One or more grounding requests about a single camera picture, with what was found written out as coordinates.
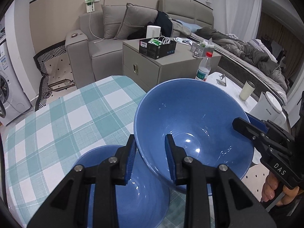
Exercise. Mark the person's right hand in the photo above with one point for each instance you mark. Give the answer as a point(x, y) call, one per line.
point(269, 187)

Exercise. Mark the bed with grey blanket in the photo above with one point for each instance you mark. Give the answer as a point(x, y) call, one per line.
point(256, 60)

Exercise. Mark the wall socket with charger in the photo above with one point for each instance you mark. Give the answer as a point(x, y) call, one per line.
point(90, 5)

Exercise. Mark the grey bedside cabinet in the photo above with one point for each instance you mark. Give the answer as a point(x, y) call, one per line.
point(147, 72)

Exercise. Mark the white kettle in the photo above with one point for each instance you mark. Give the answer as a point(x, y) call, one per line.
point(268, 108)

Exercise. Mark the black box of items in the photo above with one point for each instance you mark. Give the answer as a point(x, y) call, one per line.
point(155, 49)

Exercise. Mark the white paper cup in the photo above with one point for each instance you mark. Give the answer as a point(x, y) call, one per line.
point(247, 90)

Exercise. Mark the dark blue bowl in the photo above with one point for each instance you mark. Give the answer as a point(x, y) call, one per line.
point(143, 202)
point(199, 117)

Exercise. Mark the teal checkered tablecloth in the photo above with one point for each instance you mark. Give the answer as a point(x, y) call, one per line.
point(41, 149)

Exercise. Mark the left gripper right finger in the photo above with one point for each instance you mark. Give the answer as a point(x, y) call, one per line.
point(233, 203)

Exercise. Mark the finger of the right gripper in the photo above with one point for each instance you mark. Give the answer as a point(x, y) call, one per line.
point(257, 123)
point(248, 130)

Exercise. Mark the white washing machine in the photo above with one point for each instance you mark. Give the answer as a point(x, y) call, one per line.
point(14, 101)

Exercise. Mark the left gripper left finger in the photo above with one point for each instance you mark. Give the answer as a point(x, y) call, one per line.
point(68, 203)

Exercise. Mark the grey sofa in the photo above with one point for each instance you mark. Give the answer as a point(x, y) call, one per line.
point(107, 54)

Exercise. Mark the clear water bottle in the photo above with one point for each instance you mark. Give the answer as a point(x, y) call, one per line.
point(204, 67)

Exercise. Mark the black patterned rug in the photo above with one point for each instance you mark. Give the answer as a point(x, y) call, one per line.
point(62, 67)

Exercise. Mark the grey sofa cushion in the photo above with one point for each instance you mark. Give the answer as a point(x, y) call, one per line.
point(113, 16)
point(135, 18)

